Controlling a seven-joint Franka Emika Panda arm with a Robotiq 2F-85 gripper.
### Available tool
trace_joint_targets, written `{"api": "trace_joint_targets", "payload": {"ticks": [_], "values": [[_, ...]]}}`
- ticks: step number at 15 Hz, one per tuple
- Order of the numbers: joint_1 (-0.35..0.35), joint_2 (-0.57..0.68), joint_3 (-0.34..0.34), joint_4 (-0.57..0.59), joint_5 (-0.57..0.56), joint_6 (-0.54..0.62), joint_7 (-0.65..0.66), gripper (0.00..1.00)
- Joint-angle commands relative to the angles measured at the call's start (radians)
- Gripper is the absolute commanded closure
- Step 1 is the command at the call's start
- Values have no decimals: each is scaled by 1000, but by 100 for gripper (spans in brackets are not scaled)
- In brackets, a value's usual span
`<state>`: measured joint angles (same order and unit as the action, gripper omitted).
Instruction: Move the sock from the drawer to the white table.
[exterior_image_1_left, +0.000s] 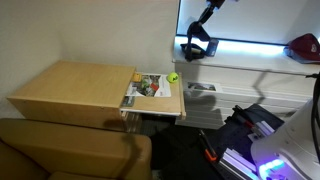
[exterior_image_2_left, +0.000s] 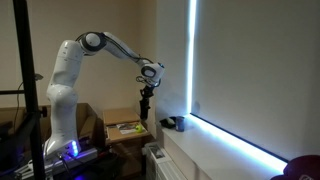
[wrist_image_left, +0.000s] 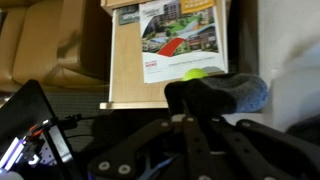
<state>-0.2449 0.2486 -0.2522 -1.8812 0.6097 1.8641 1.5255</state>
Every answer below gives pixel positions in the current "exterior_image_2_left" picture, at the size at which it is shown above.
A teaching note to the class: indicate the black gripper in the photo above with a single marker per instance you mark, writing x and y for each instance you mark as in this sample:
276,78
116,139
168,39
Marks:
147,93

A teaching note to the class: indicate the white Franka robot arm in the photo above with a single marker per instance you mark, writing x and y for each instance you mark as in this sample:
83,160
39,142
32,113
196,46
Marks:
63,100

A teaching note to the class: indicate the wooden drawer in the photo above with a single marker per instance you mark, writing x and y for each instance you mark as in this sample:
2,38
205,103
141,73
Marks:
116,136

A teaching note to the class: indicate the yellow-green tennis ball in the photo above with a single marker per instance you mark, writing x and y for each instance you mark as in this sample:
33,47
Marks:
139,127

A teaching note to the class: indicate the open magazine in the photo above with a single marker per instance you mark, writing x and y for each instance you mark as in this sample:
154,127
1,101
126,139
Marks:
128,128

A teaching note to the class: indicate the wooden nightstand cabinet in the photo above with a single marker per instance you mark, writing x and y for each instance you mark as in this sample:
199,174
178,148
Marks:
120,116

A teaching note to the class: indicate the black tray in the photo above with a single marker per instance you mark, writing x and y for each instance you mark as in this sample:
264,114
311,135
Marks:
166,122

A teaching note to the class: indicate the photo pamphlet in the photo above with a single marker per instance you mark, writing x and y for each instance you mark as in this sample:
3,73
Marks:
157,154

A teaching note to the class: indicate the brown sofa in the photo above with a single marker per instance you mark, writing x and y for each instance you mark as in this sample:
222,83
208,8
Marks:
87,123

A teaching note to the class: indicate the white radiator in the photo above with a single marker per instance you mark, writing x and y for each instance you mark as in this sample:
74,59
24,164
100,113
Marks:
166,170

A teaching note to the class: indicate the aluminium extrusion rails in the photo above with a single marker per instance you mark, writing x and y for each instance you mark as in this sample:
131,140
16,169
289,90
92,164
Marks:
83,155

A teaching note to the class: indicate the window roller blind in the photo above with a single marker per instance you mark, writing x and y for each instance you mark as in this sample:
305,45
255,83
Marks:
260,73

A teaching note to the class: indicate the black stand pole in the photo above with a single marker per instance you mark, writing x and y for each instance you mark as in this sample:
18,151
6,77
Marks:
25,66

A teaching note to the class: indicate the red bag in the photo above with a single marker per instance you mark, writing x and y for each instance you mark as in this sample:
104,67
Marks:
300,168

